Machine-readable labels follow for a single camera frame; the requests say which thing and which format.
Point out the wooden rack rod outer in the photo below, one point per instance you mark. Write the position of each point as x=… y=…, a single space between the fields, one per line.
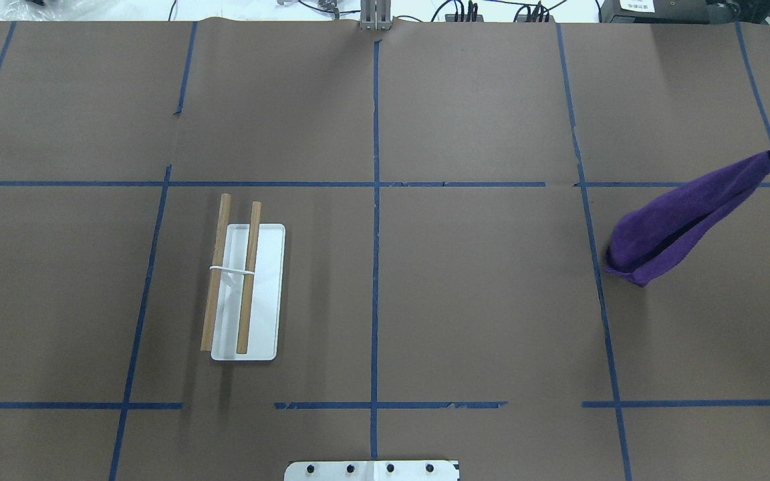
x=215 y=269

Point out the wooden rack rod inner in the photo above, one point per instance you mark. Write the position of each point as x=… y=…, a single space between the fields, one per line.
x=248 y=278

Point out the wooden rack rod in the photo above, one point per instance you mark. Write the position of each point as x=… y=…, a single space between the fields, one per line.
x=248 y=278
x=215 y=269

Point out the white camera stand base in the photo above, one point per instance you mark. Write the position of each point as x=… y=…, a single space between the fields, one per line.
x=374 y=470

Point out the white towel rack base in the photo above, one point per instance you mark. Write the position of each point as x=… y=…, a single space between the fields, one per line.
x=265 y=316

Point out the aluminium frame post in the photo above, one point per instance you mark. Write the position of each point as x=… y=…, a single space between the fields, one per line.
x=376 y=15

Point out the purple towel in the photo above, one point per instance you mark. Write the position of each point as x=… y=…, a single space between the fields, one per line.
x=648 y=242

